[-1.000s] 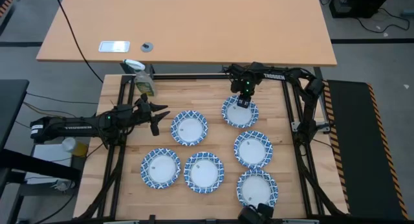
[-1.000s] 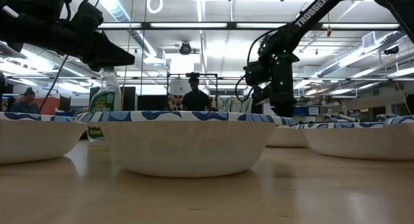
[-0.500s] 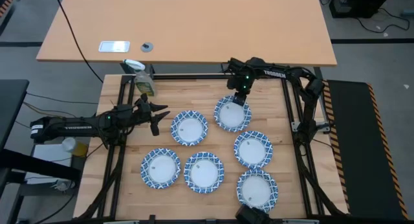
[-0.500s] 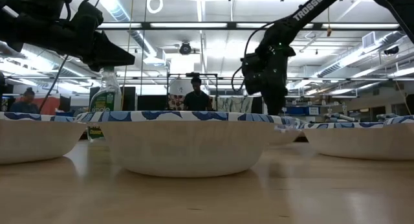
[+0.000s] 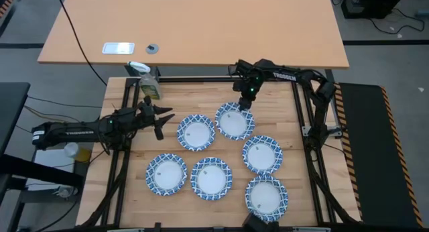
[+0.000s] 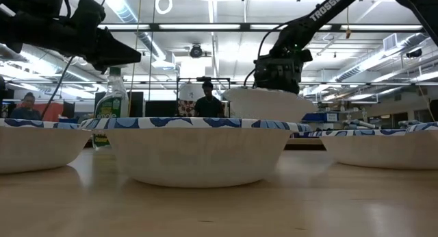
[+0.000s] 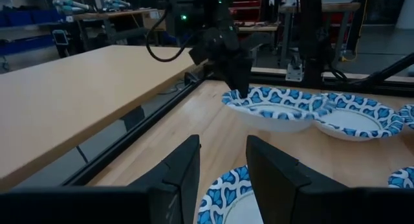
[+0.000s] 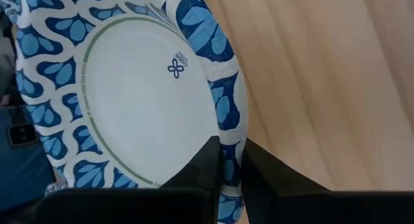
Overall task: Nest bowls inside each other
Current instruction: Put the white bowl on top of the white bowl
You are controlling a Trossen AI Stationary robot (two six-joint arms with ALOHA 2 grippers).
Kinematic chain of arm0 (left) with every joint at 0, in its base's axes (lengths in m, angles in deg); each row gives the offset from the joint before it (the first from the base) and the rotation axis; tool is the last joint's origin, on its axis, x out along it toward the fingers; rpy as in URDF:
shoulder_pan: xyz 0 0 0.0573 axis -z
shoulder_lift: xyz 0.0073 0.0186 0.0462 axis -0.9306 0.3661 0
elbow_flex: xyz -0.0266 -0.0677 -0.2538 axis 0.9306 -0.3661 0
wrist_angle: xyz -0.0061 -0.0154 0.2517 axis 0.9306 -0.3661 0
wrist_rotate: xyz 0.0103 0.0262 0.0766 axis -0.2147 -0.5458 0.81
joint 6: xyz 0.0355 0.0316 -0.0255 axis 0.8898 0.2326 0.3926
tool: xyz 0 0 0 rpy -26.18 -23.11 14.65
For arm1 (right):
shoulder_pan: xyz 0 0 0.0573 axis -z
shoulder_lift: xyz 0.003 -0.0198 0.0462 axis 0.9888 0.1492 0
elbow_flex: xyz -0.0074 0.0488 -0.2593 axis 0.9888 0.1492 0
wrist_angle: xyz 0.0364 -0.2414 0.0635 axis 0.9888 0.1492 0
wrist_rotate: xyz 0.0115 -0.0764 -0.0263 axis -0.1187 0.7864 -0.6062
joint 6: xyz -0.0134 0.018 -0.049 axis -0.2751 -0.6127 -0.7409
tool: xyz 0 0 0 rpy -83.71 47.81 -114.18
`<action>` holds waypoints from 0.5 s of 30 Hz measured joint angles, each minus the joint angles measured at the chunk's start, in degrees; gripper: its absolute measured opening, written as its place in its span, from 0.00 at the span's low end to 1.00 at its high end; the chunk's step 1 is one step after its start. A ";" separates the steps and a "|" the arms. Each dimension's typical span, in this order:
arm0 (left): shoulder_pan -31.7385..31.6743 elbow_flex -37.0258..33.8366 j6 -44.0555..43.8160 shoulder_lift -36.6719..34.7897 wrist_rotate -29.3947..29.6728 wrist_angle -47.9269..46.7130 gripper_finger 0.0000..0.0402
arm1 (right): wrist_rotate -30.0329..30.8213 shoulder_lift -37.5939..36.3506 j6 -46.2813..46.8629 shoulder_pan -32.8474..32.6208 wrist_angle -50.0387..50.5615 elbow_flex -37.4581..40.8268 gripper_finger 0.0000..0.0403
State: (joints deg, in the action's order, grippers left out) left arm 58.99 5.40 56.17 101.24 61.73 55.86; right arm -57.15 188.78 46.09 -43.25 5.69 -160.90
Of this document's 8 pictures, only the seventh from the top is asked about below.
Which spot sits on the black table frame rail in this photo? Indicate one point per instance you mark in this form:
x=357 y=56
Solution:
x=129 y=136
x=355 y=83

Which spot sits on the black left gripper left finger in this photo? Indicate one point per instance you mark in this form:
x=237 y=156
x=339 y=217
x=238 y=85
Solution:
x=181 y=185

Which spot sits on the white-edged phone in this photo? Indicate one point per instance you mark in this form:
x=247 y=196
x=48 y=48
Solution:
x=60 y=37

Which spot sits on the black frame upright post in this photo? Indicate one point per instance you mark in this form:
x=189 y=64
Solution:
x=310 y=36

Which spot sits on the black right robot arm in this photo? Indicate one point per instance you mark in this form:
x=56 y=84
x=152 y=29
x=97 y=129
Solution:
x=200 y=10

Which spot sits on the red tool cabinet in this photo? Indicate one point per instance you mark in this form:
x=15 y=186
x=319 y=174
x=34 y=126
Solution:
x=246 y=5

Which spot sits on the grey metal bracket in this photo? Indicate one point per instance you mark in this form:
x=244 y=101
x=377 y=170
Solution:
x=294 y=70

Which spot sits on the teal hand tool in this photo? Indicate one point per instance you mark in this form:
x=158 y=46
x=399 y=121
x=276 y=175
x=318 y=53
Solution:
x=69 y=5
x=115 y=4

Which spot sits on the wooden workbench with metal legs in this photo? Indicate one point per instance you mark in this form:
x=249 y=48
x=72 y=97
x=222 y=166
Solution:
x=323 y=7

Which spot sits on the blue storage bins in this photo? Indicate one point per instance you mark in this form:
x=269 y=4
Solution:
x=26 y=17

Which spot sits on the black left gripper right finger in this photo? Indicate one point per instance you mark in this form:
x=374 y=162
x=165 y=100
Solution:
x=275 y=185

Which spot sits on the black diagonal frame brace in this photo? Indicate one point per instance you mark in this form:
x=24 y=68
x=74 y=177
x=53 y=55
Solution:
x=388 y=70

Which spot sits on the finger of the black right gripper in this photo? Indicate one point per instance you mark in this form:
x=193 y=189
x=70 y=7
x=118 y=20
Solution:
x=236 y=80
x=247 y=78

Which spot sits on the cardboard box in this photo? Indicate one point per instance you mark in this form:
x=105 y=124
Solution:
x=153 y=20

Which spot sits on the blue patterned paper bowl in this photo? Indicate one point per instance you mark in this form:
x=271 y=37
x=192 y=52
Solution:
x=226 y=198
x=402 y=178
x=352 y=120
x=408 y=115
x=278 y=114

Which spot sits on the light wooden shelf board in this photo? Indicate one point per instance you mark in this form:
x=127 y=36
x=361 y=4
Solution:
x=81 y=97

